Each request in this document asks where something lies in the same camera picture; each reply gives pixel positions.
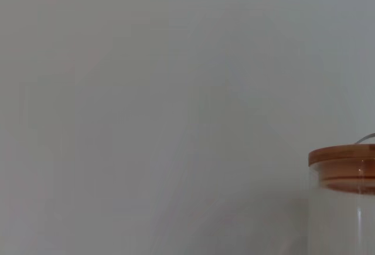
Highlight wooden jar lid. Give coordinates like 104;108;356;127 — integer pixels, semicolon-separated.
308;144;375;194

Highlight glass dispenser jar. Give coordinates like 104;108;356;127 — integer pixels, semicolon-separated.
307;161;375;255

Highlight metal lid handle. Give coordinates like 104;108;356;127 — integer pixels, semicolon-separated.
353;133;375;145

